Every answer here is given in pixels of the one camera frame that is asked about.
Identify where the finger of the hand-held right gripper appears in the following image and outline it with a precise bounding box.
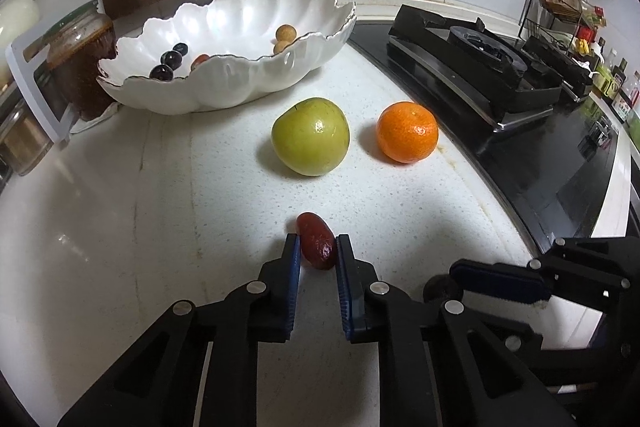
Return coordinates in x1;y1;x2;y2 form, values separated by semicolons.
467;309;543;350
449;238;640;314

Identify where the white scalloped bowl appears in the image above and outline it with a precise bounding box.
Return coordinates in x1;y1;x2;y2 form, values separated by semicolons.
96;0;358;114

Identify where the orange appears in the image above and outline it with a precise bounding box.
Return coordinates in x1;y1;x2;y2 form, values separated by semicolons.
376;102;440;165

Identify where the white rectangular frame stand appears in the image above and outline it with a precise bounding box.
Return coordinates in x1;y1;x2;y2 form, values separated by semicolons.
5;14;76;142

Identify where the green apple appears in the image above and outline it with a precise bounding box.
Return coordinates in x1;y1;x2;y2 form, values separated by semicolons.
271;97;350;178

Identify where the small glass spice jar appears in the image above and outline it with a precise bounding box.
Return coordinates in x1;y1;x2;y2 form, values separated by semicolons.
0;99;53;178

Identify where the black gas stove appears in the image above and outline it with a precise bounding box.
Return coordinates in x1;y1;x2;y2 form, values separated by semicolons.
347;4;621;255

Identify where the green lidded sauce jar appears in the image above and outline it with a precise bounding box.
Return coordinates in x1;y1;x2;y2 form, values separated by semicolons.
46;1;118;122

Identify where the row of condiment bottles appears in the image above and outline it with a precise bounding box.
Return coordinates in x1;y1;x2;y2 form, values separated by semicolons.
580;7;640;132

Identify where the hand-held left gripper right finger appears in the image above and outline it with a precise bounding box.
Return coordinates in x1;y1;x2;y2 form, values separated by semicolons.
335;234;576;427

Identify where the black burner grate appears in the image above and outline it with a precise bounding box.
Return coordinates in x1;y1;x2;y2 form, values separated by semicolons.
387;4;563;130
522;36;596;102

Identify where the cream ceramic teapot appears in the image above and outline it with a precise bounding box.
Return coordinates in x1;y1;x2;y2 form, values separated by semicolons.
0;0;41;52

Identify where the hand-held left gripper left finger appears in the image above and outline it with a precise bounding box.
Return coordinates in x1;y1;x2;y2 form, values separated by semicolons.
57;234;302;427

